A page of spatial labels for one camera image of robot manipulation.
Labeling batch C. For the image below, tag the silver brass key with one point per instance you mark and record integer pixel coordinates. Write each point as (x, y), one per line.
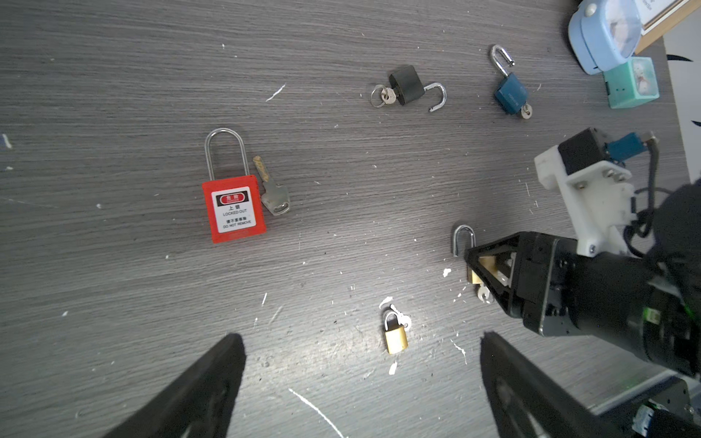
(276, 197)

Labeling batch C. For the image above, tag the black padlock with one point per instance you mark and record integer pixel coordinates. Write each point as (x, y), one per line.
(405, 86)

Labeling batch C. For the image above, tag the small brass padlock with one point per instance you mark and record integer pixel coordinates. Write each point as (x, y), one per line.
(396, 325)

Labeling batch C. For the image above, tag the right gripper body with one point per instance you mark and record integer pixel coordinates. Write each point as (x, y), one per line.
(618, 299)

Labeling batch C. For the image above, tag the blue round alarm clock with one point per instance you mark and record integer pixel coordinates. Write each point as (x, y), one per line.
(604, 34)

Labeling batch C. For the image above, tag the wooden picture frame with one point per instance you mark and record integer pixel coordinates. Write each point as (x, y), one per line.
(660, 16)

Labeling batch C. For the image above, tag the large brass padlock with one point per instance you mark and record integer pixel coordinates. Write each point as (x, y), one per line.
(463, 242)

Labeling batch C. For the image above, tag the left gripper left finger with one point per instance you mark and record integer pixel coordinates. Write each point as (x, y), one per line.
(199, 403)

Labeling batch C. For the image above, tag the green square alarm clock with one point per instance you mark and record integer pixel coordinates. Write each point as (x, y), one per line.
(631, 84)

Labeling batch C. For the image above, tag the blue padlock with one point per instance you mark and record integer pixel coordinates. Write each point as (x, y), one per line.
(511, 95)

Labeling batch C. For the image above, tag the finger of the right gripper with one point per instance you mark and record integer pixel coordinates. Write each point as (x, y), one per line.
(496, 266)

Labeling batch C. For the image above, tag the red padlock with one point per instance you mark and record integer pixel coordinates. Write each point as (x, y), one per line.
(233, 205)

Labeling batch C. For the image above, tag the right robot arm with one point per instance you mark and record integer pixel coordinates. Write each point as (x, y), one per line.
(675, 257)

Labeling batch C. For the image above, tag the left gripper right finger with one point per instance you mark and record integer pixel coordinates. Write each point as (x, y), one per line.
(521, 394)

